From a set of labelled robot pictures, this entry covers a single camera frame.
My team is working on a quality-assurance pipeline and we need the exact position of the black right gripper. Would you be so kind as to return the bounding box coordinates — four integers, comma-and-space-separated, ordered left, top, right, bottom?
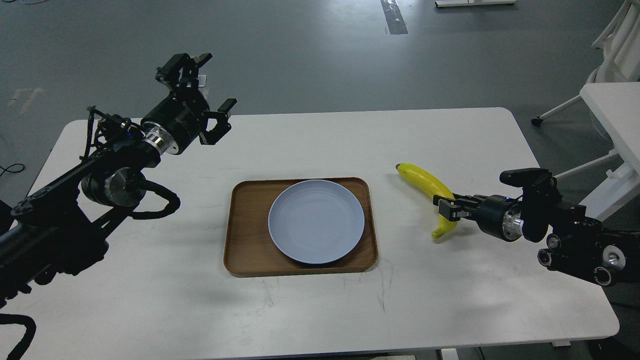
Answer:
433, 194, 524, 242

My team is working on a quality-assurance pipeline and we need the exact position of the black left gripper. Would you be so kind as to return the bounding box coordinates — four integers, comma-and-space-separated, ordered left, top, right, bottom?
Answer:
141, 52, 238, 155

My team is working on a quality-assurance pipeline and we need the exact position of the yellow banana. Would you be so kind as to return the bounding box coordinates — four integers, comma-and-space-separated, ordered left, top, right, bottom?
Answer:
395, 162, 458, 240

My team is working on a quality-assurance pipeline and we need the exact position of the light blue plate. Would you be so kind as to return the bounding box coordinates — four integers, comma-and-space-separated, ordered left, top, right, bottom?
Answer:
267, 179, 365, 265

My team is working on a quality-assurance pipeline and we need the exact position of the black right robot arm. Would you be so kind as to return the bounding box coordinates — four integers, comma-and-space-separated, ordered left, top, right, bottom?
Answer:
433, 168, 640, 287

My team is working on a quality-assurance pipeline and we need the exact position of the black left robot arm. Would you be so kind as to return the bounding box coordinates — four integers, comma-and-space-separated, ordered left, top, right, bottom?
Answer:
0, 53, 237, 306

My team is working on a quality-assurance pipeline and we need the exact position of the brown wooden tray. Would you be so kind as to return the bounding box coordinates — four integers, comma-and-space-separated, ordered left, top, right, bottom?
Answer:
223, 177, 378, 278

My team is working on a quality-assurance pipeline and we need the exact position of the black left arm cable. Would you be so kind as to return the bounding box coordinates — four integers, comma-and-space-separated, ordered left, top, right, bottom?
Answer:
127, 179, 182, 221

